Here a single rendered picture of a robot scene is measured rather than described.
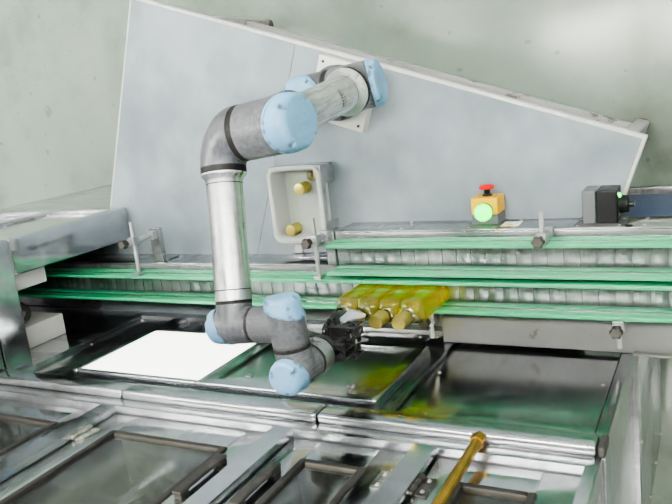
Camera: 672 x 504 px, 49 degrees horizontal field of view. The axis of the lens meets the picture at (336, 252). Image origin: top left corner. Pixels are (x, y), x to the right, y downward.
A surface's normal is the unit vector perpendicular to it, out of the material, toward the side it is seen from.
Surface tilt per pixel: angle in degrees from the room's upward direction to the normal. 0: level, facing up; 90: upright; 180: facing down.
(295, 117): 82
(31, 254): 90
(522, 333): 0
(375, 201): 0
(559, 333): 0
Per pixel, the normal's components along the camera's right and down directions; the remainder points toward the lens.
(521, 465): -0.45, 0.24
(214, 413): -0.11, -0.97
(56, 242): 0.88, 0.00
